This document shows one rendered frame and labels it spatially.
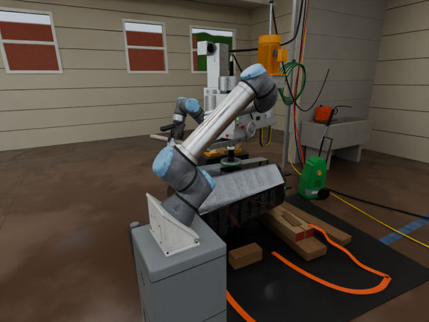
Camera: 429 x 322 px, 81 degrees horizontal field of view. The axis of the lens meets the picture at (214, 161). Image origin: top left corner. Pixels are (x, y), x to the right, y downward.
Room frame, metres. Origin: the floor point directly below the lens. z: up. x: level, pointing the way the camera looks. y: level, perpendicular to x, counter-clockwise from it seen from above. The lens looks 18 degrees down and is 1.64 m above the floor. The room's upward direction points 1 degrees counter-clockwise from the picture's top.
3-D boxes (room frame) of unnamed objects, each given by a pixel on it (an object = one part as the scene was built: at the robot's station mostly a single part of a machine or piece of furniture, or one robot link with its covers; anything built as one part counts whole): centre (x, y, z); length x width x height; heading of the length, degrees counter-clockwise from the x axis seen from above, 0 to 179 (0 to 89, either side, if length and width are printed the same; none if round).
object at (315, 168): (3.41, -1.43, 0.43); 0.35 x 0.35 x 0.87; 8
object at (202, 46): (3.25, 0.08, 2.00); 0.20 x 0.18 x 0.15; 23
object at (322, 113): (5.05, -2.21, 1.00); 0.50 x 0.22 x 0.33; 119
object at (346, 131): (4.93, -2.42, 0.43); 1.30 x 0.62 x 0.86; 119
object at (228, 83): (2.72, -0.40, 1.60); 0.96 x 0.25 x 0.17; 138
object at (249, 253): (1.98, -0.28, 0.07); 0.30 x 0.12 x 0.12; 116
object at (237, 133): (2.52, -0.22, 1.30); 0.36 x 0.22 x 0.45; 138
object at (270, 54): (2.94, -0.62, 1.88); 0.31 x 0.28 x 0.40; 48
